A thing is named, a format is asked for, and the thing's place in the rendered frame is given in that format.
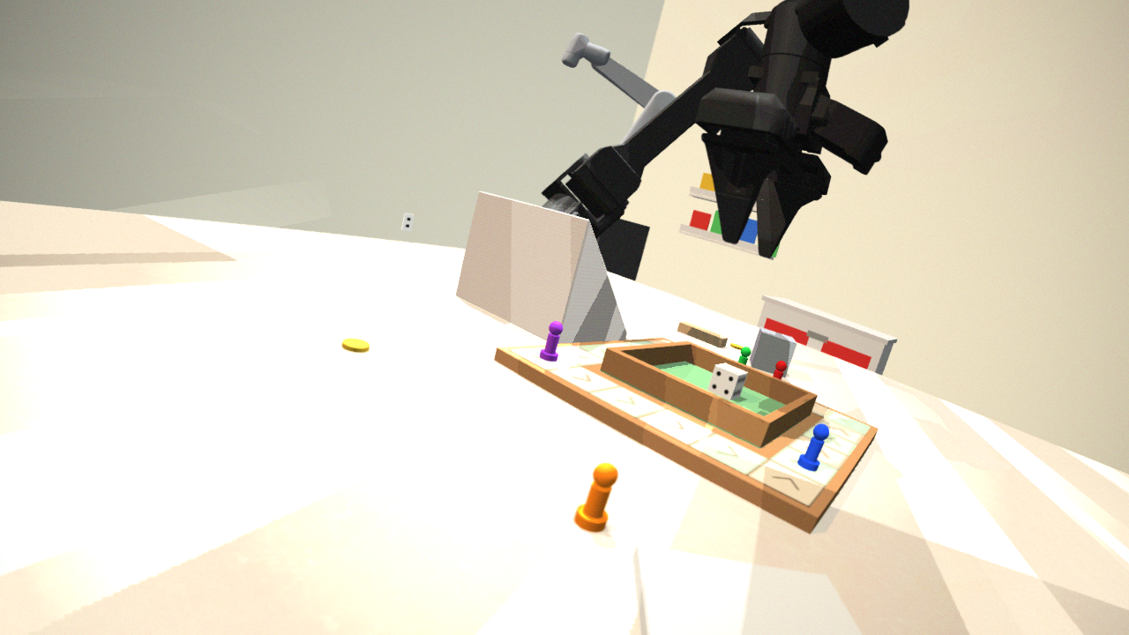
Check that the purple pawn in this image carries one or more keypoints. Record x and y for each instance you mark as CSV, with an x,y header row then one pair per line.
x,y
549,354

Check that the orange pawn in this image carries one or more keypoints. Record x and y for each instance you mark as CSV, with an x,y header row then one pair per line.
x,y
592,515

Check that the blue pawn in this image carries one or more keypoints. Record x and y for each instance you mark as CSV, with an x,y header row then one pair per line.
x,y
809,460

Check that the white die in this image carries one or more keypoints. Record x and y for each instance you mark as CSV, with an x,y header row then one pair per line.
x,y
727,381

